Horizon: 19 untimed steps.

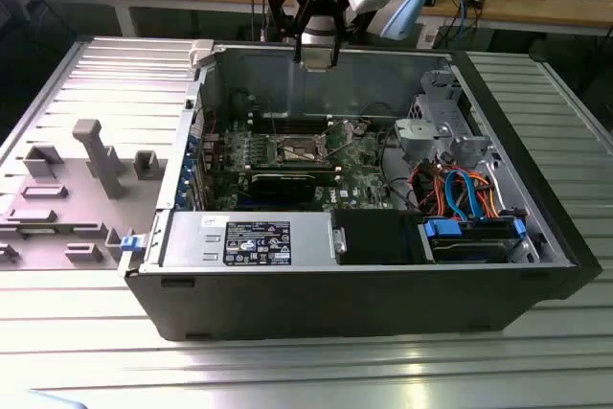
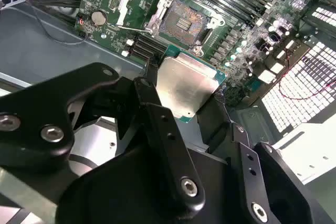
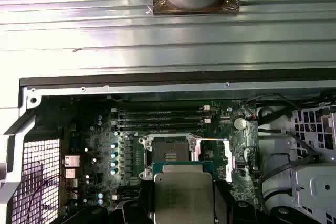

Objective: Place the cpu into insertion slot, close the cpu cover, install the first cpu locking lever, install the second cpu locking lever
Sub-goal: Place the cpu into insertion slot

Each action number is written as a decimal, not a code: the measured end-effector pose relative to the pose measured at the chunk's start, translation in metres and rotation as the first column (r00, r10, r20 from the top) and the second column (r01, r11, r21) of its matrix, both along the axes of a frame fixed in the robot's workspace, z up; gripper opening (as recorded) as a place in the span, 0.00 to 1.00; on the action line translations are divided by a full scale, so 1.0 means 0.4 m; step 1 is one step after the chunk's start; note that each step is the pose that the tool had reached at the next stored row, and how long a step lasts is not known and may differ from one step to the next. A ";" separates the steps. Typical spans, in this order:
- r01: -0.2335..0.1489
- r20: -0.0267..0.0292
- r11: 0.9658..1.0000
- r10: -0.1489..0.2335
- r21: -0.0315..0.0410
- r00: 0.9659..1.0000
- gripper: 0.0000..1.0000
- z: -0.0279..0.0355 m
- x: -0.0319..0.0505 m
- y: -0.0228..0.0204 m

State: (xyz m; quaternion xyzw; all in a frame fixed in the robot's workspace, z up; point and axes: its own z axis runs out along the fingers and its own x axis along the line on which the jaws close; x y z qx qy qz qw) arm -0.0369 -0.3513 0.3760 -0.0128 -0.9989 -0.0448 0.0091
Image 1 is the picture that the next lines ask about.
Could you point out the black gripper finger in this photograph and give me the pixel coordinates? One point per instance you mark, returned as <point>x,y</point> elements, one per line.
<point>298,50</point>
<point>336,52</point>

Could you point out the silver green CPU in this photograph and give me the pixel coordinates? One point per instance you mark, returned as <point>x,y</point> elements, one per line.
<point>317,65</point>

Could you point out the metal locking lever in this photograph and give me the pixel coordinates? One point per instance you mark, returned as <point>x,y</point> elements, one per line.
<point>335,127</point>
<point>274,124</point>

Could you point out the CPU socket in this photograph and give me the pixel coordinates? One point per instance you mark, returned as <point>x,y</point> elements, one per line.
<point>294,150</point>

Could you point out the black plastic cover box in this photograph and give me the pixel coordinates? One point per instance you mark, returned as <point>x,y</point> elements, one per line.
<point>373,236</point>

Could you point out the silver coin battery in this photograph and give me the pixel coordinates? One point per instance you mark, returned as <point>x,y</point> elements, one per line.
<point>358,129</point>

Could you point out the pale grey case latch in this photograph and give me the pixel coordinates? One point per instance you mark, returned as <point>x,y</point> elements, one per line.
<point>200,54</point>

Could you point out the grey metal drive cage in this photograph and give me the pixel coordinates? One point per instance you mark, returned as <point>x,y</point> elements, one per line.
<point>421,133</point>

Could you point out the green motherboard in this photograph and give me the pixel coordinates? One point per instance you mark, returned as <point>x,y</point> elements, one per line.
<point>356,179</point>

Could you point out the black graphics card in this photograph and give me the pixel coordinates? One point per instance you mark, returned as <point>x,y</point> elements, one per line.
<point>282,187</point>

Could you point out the small black adapter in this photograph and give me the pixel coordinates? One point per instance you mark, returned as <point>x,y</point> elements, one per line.
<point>477,0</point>

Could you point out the silver power supply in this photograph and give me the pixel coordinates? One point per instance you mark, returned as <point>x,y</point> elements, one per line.
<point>191,241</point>

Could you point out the hard disk blue carrier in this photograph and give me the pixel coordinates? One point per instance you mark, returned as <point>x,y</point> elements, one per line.
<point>469,251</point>

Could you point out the black PC case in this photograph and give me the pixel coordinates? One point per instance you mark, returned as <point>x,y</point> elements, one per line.
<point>335,303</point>

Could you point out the blue plastic latch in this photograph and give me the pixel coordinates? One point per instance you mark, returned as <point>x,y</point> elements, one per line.
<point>131,243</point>

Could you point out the grey parts rack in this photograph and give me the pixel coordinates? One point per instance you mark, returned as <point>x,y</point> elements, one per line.
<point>72,217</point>

